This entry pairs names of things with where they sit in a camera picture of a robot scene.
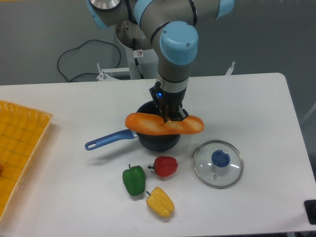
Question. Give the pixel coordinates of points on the red bell pepper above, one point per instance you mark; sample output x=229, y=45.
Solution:
x=164, y=166

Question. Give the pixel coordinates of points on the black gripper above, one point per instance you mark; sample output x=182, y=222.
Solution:
x=169, y=104

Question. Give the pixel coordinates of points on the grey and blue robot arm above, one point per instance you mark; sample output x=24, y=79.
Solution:
x=170, y=26

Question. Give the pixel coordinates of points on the black device at table edge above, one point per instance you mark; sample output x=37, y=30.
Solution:
x=310, y=208

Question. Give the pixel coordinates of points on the dark blue saucepan with handle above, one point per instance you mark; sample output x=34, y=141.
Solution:
x=156, y=143

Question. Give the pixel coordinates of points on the glass lid with blue knob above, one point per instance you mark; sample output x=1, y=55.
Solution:
x=218, y=164

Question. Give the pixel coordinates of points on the yellow woven basket tray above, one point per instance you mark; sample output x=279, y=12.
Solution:
x=21, y=131

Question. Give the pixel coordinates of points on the green bell pepper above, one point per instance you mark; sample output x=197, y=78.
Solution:
x=134, y=180

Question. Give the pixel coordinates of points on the yellow bell pepper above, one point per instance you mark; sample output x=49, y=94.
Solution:
x=160, y=203

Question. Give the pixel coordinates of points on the long orange baguette bread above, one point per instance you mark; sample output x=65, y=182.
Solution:
x=149, y=124

